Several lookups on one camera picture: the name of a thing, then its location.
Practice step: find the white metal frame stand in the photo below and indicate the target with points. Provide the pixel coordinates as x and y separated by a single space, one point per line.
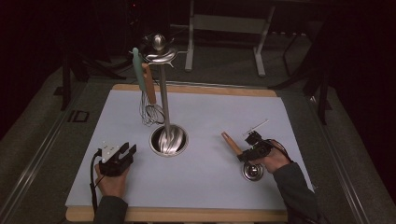
230 23

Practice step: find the person's right hand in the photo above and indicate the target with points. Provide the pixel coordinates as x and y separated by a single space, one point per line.
275 160

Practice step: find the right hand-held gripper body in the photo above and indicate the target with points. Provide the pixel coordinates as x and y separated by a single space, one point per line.
260 146

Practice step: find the black metal stand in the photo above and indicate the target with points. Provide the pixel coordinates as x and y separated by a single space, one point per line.
322 93
67 77

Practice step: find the white table sheet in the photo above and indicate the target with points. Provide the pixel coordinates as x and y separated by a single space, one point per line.
218 109

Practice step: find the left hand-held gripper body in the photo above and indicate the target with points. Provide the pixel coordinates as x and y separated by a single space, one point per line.
113 158

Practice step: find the steel utensil rack stand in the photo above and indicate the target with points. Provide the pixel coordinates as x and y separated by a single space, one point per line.
165 102

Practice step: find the person's left hand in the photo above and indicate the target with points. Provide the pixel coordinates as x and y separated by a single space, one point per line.
112 185

